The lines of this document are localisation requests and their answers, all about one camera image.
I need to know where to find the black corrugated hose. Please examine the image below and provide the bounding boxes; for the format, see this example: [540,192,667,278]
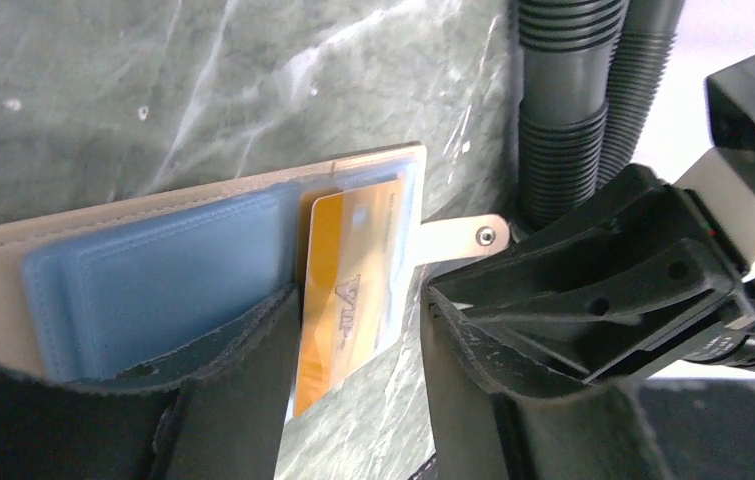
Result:
[516,0,630,230]
[598,0,686,187]

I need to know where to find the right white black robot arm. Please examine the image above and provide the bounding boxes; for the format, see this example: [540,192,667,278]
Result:
[427,164,755,384]

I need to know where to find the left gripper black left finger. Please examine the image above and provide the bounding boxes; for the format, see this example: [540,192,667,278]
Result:
[0,285,301,479]

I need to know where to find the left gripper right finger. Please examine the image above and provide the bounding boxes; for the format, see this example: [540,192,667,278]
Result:
[421,286,673,479]

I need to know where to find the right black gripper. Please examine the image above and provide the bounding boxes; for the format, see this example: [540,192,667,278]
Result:
[426,166,755,384]

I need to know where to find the left black corrugated hose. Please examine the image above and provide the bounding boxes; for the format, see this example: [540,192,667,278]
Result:
[516,0,630,230]

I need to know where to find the right black corrugated hose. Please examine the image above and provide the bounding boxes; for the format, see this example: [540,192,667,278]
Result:
[598,0,686,187]

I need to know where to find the tan leather card holder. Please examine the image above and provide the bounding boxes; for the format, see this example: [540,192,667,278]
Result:
[0,142,512,386]

